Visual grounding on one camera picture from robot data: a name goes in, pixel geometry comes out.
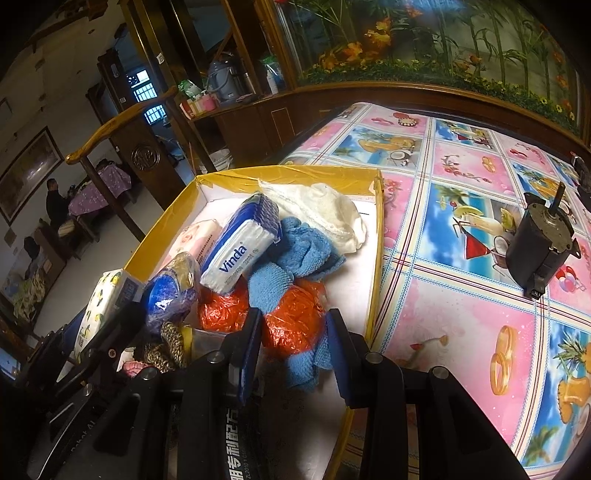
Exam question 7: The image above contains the red plastic bag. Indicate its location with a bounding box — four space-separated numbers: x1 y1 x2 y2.
263 279 329 358
198 281 252 333

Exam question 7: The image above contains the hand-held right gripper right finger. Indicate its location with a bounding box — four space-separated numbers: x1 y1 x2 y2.
325 308 532 480

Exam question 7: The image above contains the black electric motor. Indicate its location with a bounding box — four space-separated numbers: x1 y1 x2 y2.
505 181 583 301

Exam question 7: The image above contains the pink box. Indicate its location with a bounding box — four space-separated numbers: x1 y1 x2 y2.
180 95 219 118

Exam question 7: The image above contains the barred window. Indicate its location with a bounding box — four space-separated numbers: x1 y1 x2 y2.
124 69 169 125

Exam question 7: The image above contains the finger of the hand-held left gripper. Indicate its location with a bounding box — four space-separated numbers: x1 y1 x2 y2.
71 300 148 370

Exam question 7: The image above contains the framed wall picture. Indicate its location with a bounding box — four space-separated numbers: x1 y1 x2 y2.
0 126 64 227

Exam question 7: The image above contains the pink tissue pack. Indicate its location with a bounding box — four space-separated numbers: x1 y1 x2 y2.
168 219 222 268

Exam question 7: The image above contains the blue white tissue pack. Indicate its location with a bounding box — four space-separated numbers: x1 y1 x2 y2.
199 193 283 294

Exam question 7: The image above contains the wooden chair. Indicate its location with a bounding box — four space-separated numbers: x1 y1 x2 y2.
65 85 197 241

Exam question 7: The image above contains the blue towel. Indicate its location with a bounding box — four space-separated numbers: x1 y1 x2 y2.
247 217 347 391

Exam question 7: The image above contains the table with purple cloth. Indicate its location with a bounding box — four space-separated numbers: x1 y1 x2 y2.
68 159 132 217

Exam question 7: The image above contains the white bottle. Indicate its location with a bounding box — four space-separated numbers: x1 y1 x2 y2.
262 58 282 95

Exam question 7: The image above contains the printed pink blue tablecloth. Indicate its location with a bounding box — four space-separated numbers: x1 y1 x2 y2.
277 102 591 472

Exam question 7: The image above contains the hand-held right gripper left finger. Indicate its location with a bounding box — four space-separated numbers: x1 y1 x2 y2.
95 307 264 480

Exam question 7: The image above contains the blue plastic bundle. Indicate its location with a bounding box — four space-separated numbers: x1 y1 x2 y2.
141 253 201 330

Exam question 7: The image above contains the yellow patterned cloth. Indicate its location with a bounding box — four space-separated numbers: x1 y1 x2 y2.
11 272 47 319

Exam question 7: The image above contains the black gadget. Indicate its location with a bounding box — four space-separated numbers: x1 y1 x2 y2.
570 154 591 208

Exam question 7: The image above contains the white cloth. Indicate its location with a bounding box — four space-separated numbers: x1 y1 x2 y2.
259 181 368 254

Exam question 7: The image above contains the grey blue kettle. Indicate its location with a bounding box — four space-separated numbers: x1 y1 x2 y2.
205 51 245 103

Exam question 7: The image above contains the white yellow-print tissue pack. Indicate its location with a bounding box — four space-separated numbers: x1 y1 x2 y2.
74 269 145 363

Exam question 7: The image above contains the brown knit hat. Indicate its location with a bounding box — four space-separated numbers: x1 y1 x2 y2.
134 320 185 374

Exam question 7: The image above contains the glass aquarium with plants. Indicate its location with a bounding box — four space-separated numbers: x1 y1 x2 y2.
272 0 585 134

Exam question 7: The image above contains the yellow cardboard box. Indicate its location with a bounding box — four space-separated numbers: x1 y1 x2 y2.
122 165 386 480

